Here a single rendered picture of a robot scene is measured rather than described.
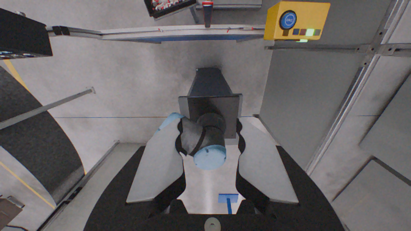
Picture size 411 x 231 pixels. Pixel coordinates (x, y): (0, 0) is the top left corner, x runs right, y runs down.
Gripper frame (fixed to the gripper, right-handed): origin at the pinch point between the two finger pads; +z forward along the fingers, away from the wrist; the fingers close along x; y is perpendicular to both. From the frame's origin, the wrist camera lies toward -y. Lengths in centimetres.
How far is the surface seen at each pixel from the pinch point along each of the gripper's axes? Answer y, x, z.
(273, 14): -16.6, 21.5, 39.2
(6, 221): 382, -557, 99
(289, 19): -14.8, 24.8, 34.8
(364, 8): -24, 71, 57
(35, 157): 73, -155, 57
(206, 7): -15.2, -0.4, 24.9
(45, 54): -7, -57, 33
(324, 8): -18, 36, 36
